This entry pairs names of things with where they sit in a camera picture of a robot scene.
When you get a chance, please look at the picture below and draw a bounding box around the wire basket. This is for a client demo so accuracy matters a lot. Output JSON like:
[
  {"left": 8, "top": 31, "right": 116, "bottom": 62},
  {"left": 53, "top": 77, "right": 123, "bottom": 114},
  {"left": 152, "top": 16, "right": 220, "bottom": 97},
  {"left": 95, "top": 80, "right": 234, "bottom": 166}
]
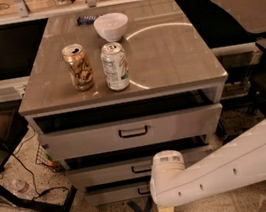
[{"left": 35, "top": 145, "right": 65, "bottom": 173}]

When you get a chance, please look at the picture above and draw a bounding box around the black power cable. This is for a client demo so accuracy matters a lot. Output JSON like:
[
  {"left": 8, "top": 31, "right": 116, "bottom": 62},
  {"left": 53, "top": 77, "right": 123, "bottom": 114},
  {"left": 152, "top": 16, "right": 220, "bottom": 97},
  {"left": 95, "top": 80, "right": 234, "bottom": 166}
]
[{"left": 8, "top": 117, "right": 132, "bottom": 212}]

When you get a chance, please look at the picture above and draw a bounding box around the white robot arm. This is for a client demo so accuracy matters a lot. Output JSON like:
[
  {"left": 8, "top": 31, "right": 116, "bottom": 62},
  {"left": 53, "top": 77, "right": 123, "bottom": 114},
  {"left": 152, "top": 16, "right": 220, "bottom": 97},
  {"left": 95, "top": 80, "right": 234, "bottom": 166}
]
[{"left": 150, "top": 119, "right": 266, "bottom": 212}]

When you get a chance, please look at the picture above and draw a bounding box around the blue snack wrapper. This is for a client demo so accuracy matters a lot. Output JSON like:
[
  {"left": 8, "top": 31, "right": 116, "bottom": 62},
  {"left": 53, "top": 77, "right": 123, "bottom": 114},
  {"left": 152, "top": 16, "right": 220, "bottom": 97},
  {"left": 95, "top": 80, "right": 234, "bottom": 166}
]
[{"left": 77, "top": 15, "right": 99, "bottom": 26}]

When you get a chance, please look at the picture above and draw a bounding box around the gold brown soda can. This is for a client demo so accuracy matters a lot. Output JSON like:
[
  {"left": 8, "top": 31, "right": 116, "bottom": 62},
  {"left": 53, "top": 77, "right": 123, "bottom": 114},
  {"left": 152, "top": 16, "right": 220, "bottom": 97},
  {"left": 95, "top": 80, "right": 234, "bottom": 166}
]
[{"left": 61, "top": 43, "right": 94, "bottom": 91}]

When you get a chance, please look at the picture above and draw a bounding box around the white bowl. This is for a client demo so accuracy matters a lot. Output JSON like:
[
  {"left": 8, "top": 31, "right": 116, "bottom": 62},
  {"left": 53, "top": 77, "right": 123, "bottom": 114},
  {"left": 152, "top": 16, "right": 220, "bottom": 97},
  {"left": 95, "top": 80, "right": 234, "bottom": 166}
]
[{"left": 94, "top": 12, "right": 129, "bottom": 42}]

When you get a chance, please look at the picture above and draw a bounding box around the white green soda can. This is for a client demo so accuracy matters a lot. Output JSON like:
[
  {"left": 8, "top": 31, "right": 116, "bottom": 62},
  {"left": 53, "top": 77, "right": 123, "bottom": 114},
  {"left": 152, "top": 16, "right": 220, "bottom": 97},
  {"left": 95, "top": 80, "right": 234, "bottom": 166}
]
[{"left": 100, "top": 42, "right": 130, "bottom": 91}]

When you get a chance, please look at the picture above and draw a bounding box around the grey drawer cabinet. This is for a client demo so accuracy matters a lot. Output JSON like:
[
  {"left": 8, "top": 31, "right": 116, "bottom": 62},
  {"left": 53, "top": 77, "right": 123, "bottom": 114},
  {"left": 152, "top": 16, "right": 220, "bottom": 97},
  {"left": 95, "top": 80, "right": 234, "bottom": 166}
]
[{"left": 4, "top": 0, "right": 247, "bottom": 212}]

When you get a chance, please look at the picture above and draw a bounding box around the clear plastic bottle on floor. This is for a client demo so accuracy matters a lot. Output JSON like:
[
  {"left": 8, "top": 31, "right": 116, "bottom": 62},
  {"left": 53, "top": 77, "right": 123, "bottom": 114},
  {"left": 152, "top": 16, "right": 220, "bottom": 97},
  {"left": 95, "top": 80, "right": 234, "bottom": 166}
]
[{"left": 12, "top": 179, "right": 29, "bottom": 194}]

